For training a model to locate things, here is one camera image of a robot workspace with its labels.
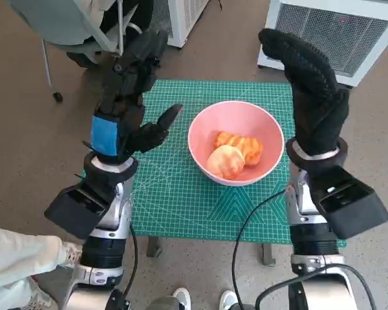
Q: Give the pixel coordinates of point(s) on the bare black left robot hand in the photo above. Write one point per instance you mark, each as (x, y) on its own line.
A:
(105, 135)

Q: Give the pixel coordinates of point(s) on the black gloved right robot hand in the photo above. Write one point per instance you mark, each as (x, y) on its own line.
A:
(313, 106)

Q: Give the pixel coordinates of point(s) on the long toy bread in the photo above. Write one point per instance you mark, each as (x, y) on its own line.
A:
(245, 143)

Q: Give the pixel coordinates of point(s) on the pink bowl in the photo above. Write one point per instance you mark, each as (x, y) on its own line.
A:
(236, 116)

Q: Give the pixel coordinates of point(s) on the round toy bread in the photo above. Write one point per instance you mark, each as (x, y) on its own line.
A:
(224, 163)

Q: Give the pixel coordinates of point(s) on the large white mesh cabinet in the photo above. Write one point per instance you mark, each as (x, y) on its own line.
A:
(329, 38)

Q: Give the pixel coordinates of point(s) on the green cutting mat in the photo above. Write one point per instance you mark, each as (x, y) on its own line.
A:
(168, 200)

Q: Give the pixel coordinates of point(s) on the grey table leg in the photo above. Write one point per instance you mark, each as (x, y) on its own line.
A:
(154, 247)
(268, 255)

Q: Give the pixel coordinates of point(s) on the grey office chair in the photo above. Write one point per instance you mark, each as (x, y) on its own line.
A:
(58, 22)

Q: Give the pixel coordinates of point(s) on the seated person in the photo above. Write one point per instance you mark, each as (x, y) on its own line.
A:
(139, 13)

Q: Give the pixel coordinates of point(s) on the small white mesh cabinet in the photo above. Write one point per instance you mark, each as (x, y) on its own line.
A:
(184, 19)

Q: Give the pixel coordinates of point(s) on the black robot body block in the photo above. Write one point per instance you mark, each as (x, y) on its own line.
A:
(119, 302)

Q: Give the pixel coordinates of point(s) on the white shoe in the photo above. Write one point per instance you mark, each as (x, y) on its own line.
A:
(182, 298)
(228, 300)

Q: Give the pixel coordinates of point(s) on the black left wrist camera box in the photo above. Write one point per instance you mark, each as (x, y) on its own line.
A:
(74, 213)

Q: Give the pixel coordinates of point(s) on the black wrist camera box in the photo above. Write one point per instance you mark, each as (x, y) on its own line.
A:
(352, 210)
(74, 213)

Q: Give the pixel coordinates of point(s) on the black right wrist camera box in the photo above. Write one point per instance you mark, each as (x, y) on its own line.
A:
(352, 210)

